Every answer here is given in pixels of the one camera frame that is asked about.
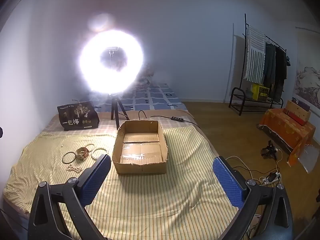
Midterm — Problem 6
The pearl necklace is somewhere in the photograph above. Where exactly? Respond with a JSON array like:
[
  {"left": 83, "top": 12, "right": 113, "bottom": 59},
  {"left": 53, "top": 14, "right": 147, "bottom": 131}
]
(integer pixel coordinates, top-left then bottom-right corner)
[{"left": 67, "top": 163, "right": 84, "bottom": 173}]

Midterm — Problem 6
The black device on floor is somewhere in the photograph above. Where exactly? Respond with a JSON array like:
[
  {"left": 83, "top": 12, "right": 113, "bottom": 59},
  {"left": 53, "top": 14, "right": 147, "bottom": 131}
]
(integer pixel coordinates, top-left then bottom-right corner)
[{"left": 261, "top": 141, "right": 278, "bottom": 159}]

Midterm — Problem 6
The patterned pillow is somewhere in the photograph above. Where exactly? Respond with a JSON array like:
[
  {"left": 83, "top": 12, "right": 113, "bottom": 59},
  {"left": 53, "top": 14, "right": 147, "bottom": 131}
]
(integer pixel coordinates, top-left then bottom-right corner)
[{"left": 135, "top": 62, "right": 156, "bottom": 88}]

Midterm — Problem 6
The white ring light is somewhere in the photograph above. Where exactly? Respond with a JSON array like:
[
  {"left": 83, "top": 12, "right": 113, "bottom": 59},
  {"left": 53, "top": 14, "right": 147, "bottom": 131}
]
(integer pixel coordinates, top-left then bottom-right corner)
[{"left": 79, "top": 29, "right": 145, "bottom": 94}]

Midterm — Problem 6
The red strap wristwatch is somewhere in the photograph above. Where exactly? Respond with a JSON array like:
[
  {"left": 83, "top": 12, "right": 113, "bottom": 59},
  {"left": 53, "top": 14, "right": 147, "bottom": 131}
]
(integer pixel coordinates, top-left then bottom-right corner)
[{"left": 75, "top": 147, "right": 90, "bottom": 160}]

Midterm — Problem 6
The white power strip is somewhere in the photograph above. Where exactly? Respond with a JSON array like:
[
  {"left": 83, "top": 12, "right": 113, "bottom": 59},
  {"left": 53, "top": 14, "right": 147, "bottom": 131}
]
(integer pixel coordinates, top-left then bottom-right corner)
[{"left": 260, "top": 171, "right": 282, "bottom": 185}]

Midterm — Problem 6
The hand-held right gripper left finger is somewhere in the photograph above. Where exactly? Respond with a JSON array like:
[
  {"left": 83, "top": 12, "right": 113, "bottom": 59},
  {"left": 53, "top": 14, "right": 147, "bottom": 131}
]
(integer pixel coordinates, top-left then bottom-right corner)
[{"left": 28, "top": 154, "right": 112, "bottom": 240}]

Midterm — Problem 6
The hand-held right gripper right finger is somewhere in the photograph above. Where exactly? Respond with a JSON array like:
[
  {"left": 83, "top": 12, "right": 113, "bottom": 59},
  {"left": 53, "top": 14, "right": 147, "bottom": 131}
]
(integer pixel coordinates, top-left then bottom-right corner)
[{"left": 212, "top": 156, "right": 293, "bottom": 240}]

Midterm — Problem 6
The white floor cable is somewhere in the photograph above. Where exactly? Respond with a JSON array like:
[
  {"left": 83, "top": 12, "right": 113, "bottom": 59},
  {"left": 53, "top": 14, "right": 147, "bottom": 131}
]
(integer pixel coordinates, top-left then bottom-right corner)
[{"left": 226, "top": 155, "right": 283, "bottom": 180}]

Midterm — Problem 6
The clear plastic sheet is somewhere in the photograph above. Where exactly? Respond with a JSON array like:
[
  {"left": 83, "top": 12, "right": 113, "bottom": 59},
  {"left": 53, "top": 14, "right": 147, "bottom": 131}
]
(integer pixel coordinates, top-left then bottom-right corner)
[{"left": 291, "top": 145, "right": 320, "bottom": 173}]

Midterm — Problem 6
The striped hanging towel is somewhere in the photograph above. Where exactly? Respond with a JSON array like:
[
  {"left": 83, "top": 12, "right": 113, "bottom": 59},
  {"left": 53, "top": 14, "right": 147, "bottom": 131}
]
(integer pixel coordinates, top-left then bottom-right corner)
[{"left": 245, "top": 26, "right": 266, "bottom": 83}]

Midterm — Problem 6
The orange cloth covered table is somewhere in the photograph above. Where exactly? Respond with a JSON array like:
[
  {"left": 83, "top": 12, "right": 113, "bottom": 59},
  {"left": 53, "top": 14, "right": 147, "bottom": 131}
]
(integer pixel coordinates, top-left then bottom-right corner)
[{"left": 259, "top": 108, "right": 317, "bottom": 167}]

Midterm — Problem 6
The black hanging garment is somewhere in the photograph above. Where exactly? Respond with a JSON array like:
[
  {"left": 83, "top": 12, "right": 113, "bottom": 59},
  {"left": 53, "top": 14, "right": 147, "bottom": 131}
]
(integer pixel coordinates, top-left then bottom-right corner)
[{"left": 274, "top": 46, "right": 288, "bottom": 102}]

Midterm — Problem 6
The beige checkered bed sheet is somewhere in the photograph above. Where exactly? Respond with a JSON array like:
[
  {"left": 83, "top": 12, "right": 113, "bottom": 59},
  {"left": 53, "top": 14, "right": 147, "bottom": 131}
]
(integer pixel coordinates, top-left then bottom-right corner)
[{"left": 41, "top": 109, "right": 200, "bottom": 133}]

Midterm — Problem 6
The blue patterned blanket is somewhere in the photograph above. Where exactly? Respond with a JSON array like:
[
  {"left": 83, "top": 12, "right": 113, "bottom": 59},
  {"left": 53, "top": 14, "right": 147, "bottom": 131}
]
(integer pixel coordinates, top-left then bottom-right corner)
[{"left": 96, "top": 82, "right": 188, "bottom": 113}]

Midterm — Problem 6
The cream bead bracelet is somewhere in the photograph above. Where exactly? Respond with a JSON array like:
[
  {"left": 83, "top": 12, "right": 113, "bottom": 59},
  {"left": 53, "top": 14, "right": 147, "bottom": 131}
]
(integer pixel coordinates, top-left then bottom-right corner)
[{"left": 90, "top": 148, "right": 108, "bottom": 161}]

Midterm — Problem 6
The metal bangle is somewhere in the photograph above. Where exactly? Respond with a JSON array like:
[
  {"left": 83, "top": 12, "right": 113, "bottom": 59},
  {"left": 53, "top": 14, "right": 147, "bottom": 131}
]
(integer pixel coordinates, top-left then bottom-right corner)
[{"left": 62, "top": 152, "right": 76, "bottom": 165}]

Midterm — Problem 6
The dark green hanging garment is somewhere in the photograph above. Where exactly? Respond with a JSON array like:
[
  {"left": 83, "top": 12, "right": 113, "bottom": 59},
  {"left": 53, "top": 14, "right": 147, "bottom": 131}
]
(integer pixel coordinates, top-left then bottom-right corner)
[{"left": 262, "top": 42, "right": 277, "bottom": 88}]

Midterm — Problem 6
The black printed snack bag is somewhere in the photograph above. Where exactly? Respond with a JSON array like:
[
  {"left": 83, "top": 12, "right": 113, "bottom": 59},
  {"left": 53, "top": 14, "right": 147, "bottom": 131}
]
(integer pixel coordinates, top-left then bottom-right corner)
[{"left": 57, "top": 101, "right": 100, "bottom": 132}]

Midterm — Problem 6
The cardboard box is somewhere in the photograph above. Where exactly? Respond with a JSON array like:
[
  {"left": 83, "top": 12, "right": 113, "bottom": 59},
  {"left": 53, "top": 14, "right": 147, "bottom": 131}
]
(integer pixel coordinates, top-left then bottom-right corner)
[{"left": 112, "top": 120, "right": 168, "bottom": 175}]

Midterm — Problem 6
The wall poster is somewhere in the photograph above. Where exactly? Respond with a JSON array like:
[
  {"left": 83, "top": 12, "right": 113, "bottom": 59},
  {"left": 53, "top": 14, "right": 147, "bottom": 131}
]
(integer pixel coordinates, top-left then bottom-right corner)
[{"left": 294, "top": 26, "right": 320, "bottom": 108}]

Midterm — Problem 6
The red flat box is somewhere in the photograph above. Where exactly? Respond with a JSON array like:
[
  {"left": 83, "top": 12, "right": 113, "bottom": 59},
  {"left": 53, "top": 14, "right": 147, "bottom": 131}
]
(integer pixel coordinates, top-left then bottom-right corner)
[{"left": 285, "top": 110, "right": 308, "bottom": 127}]

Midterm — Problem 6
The black tripod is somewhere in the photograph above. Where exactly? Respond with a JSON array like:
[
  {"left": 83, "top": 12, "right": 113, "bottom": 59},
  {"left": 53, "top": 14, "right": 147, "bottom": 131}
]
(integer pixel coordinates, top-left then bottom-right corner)
[{"left": 109, "top": 94, "right": 130, "bottom": 130}]

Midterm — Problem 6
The black metal clothes rack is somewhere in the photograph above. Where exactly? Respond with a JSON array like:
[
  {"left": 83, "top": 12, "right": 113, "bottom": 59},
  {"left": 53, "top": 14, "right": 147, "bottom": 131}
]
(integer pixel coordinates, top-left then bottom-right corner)
[{"left": 229, "top": 13, "right": 288, "bottom": 116}]

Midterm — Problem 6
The black cable with switch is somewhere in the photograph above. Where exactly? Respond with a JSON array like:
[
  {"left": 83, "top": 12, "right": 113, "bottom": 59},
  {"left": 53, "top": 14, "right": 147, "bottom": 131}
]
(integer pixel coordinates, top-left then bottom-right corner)
[{"left": 139, "top": 110, "right": 198, "bottom": 127}]

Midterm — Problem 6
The yellow plastic crate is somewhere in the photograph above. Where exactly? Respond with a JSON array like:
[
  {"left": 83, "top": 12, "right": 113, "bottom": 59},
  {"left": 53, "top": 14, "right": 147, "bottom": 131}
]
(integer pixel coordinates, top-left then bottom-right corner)
[{"left": 251, "top": 83, "right": 270, "bottom": 102}]

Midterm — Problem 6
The yellow striped cloth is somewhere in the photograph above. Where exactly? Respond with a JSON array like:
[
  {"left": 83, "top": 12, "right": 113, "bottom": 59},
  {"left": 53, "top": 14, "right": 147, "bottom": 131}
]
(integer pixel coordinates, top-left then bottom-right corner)
[{"left": 3, "top": 126, "right": 238, "bottom": 240}]

